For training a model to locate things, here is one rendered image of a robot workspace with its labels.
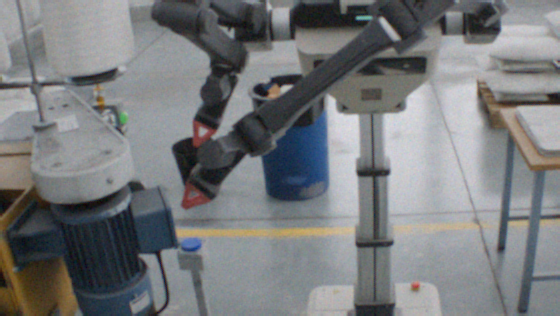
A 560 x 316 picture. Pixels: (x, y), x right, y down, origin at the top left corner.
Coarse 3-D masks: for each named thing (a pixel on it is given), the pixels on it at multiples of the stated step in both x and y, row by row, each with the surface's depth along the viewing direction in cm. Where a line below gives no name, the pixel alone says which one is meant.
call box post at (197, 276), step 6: (192, 270) 185; (198, 270) 185; (192, 276) 186; (198, 276) 186; (198, 282) 187; (204, 282) 190; (198, 288) 188; (204, 288) 190; (198, 294) 189; (204, 294) 189; (198, 300) 190; (204, 300) 190; (198, 306) 191; (204, 306) 191; (204, 312) 192; (210, 312) 195
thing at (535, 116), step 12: (528, 108) 278; (540, 108) 276; (552, 108) 275; (528, 120) 264; (540, 120) 263; (552, 120) 262; (540, 132) 252; (552, 132) 251; (540, 144) 241; (552, 144) 240
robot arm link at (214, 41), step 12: (156, 0) 113; (156, 12) 112; (204, 12) 111; (204, 24) 111; (192, 36) 117; (204, 36) 122; (216, 36) 129; (228, 36) 139; (204, 48) 130; (216, 48) 132; (228, 48) 140; (240, 48) 147; (216, 60) 146; (228, 60) 143
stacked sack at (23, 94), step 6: (18, 78) 465; (24, 78) 464; (30, 78) 458; (42, 78) 465; (0, 90) 439; (6, 90) 438; (12, 90) 438; (18, 90) 438; (24, 90) 437; (0, 96) 436; (6, 96) 436; (12, 96) 435; (18, 96) 434; (24, 96) 435; (30, 96) 438
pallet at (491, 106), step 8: (480, 80) 515; (480, 88) 505; (488, 88) 498; (488, 96) 480; (552, 96) 473; (488, 104) 469; (496, 104) 462; (504, 104) 460; (512, 104) 459; (520, 104) 459; (528, 104) 457; (536, 104) 456; (544, 104) 455; (552, 104) 453; (488, 112) 486; (496, 112) 450; (496, 120) 453; (496, 128) 455; (504, 128) 454
